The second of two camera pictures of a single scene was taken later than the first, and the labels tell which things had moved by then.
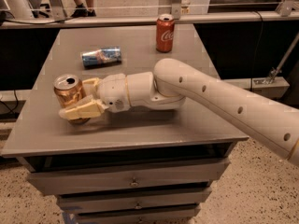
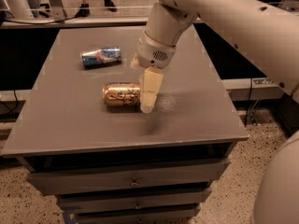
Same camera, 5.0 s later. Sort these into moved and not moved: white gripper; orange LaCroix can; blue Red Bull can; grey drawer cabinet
Moved: orange LaCroix can; white gripper
Not moved: grey drawer cabinet; blue Red Bull can
